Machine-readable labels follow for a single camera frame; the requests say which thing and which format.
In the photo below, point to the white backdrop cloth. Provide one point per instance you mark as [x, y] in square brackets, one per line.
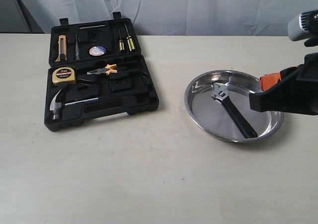
[178, 17]

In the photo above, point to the yellow screwdriver right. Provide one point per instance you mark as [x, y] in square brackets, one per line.
[130, 40]

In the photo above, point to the black plastic tool case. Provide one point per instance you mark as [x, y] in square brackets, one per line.
[131, 90]

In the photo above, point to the yellow screwdriver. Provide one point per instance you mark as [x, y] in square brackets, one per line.
[130, 40]
[120, 42]

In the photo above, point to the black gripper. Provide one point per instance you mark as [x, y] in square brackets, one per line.
[291, 90]

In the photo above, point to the round electrical tape roll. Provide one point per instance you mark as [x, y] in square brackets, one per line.
[97, 51]

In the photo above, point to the steel claw hammer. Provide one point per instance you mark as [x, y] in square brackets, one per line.
[56, 106]

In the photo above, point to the yellow tape measure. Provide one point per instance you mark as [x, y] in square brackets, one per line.
[64, 74]

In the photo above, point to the grey test pen screwdriver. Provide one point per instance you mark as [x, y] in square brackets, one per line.
[77, 50]

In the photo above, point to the yellow utility knife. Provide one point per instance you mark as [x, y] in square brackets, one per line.
[62, 49]

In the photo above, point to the orange handled pliers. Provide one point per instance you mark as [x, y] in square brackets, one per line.
[107, 70]

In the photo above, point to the yellow screwdriver left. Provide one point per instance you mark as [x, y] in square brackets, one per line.
[120, 42]

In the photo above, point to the round stainless steel tray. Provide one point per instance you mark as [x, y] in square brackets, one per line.
[211, 116]

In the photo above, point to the black adjustable wrench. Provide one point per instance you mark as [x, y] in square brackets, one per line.
[221, 95]

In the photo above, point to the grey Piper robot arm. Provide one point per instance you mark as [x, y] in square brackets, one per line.
[304, 27]

